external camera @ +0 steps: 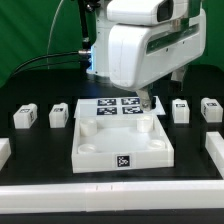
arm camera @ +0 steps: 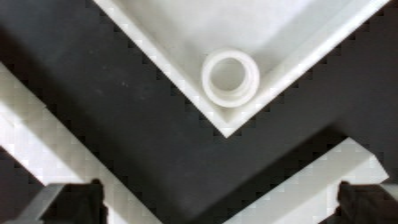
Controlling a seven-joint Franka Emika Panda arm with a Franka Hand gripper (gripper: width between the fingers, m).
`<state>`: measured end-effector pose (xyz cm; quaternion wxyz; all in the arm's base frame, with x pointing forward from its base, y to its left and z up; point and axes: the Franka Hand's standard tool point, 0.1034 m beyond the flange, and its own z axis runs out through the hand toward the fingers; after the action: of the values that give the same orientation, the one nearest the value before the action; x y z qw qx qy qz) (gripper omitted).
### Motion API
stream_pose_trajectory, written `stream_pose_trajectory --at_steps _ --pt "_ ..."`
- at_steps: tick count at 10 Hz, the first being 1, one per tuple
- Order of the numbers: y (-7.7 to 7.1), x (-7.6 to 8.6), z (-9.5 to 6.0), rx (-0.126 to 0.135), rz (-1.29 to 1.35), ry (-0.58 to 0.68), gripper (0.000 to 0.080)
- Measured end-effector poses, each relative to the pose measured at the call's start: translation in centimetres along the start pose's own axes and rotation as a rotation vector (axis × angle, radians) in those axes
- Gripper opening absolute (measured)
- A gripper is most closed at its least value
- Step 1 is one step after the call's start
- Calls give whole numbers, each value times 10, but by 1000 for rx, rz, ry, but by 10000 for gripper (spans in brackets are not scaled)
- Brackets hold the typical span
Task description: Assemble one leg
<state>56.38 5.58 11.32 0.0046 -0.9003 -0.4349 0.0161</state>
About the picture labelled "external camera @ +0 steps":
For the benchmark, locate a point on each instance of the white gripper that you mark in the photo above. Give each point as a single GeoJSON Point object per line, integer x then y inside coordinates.
{"type": "Point", "coordinates": [152, 38]}

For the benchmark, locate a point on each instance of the white square tabletop part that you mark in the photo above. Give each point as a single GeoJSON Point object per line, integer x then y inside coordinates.
{"type": "Point", "coordinates": [120, 142]}

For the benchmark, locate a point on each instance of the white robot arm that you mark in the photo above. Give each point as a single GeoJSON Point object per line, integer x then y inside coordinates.
{"type": "Point", "coordinates": [99, 67]}

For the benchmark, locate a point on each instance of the paper sheet with markers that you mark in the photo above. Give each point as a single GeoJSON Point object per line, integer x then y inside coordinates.
{"type": "Point", "coordinates": [108, 106]}

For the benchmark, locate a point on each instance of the white front rail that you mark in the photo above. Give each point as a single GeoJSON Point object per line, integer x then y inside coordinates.
{"type": "Point", "coordinates": [115, 196]}

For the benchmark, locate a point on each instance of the white left rail block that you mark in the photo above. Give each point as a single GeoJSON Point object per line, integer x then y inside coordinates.
{"type": "Point", "coordinates": [5, 151]}

